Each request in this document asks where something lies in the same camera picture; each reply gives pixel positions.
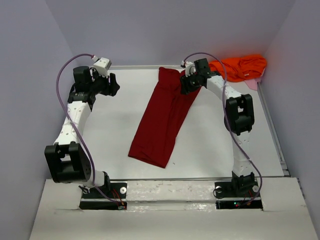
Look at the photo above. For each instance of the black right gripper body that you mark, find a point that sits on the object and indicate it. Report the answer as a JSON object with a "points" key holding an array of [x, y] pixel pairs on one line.
{"points": [[188, 83]]}

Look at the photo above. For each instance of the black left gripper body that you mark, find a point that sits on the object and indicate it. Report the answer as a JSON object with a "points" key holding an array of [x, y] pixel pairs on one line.
{"points": [[110, 84]]}

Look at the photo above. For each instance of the dark red t shirt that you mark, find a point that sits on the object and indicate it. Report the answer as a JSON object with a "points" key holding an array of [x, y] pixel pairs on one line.
{"points": [[155, 138]]}

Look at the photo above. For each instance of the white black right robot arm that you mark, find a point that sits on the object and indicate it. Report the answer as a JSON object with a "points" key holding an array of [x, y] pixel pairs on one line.
{"points": [[239, 119]]}

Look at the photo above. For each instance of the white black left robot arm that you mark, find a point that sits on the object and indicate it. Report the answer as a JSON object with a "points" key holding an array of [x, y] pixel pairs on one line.
{"points": [[67, 158]]}

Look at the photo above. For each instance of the pink t shirt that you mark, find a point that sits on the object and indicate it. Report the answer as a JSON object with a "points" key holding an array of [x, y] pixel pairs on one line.
{"points": [[253, 83]]}

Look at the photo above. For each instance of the orange t shirt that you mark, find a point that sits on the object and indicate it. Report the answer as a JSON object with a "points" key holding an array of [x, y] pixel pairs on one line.
{"points": [[239, 69]]}

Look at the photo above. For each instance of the white cardboard front cover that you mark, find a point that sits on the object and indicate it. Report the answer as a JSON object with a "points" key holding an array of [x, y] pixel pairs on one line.
{"points": [[174, 210]]}

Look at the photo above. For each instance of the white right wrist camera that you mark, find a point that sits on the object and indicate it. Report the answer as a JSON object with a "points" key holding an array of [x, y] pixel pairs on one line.
{"points": [[189, 68]]}

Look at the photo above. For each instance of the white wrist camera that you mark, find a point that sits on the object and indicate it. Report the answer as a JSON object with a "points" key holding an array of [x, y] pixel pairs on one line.
{"points": [[101, 65], [189, 68]]}

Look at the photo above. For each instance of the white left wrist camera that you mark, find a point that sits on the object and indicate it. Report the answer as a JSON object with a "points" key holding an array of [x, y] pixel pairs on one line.
{"points": [[101, 65]]}

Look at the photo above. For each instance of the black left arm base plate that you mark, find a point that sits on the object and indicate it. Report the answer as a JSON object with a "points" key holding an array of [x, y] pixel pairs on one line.
{"points": [[111, 199]]}

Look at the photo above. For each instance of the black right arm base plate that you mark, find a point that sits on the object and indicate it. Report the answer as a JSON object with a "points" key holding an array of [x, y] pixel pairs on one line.
{"points": [[228, 199]]}

